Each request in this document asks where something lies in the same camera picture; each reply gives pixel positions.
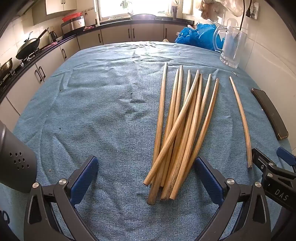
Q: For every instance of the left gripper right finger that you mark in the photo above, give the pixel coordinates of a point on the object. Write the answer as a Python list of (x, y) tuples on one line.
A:
[(242, 212)]

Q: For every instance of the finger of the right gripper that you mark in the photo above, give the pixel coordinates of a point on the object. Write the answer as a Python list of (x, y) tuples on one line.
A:
[(288, 157), (278, 183)]

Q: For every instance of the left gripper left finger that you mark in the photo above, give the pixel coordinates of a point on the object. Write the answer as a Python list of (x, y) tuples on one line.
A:
[(40, 221)]

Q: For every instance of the dark wooden chopstick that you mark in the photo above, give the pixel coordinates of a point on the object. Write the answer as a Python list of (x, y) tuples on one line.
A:
[(158, 138)]

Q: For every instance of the kitchen base cabinets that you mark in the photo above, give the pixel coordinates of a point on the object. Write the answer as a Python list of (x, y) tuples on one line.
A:
[(19, 86)]

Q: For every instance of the black smartphone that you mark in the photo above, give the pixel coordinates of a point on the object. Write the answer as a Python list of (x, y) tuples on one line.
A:
[(271, 112)]

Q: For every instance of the dark grey utensil holder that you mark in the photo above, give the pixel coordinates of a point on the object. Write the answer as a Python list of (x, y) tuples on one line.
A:
[(18, 163)]

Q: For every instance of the rightmost bundle wooden chopstick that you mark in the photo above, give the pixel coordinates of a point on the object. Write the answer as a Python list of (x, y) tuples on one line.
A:
[(203, 131)]

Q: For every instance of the diagonal crossing wooden chopstick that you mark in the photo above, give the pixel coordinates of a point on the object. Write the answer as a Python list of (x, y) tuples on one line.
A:
[(172, 133)]

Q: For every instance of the clear glass mug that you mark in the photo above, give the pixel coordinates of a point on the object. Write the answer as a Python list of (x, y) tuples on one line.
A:
[(233, 46)]

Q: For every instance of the blue plastic bag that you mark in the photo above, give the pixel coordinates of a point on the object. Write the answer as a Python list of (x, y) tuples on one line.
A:
[(201, 37)]

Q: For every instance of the black wok pan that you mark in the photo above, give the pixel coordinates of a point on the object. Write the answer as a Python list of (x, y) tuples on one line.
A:
[(29, 46)]

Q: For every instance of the silver rice cooker red lid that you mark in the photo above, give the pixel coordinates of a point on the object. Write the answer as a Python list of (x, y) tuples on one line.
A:
[(72, 23)]

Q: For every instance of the wall power socket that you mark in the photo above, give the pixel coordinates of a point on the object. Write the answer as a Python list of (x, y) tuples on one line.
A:
[(252, 10)]

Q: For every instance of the upper wall cabinet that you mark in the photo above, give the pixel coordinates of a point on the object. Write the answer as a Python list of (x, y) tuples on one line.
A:
[(48, 9)]

